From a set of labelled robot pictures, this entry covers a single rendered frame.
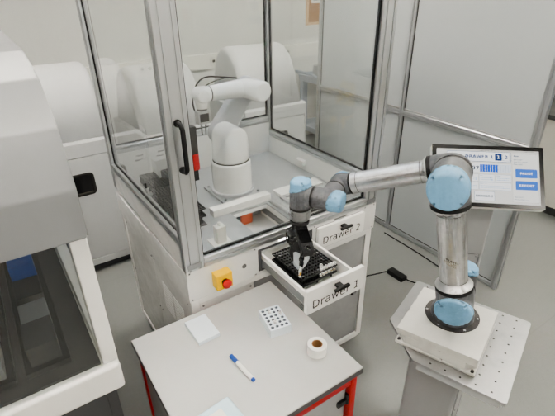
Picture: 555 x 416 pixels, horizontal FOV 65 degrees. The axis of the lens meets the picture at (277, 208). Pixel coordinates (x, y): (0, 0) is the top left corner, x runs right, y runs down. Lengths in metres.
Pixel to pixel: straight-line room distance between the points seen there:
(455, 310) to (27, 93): 1.33
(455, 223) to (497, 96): 1.75
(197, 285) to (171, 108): 0.71
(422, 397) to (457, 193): 0.96
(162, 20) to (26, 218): 0.66
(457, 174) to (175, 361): 1.11
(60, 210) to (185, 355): 0.75
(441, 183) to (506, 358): 0.75
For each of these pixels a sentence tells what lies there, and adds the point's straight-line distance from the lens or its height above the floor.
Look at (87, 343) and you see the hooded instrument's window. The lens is 1.42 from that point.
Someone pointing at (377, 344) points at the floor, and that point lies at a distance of 2.77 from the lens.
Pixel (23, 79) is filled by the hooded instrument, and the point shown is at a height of 1.74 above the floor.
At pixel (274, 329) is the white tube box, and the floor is 0.80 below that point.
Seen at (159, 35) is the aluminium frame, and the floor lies 1.80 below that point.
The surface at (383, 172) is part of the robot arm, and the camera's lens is 1.49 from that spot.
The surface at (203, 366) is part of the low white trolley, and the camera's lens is 1.61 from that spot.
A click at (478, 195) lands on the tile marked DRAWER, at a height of 1.01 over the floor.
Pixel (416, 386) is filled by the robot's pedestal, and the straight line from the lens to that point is 1.93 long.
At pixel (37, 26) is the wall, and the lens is 4.55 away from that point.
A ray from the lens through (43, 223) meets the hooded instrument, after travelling 1.17.
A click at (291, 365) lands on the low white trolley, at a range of 1.59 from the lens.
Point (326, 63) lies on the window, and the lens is 1.76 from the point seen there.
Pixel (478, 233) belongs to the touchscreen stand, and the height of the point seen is 0.75.
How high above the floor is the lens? 1.95
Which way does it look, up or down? 29 degrees down
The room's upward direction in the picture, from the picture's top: 1 degrees counter-clockwise
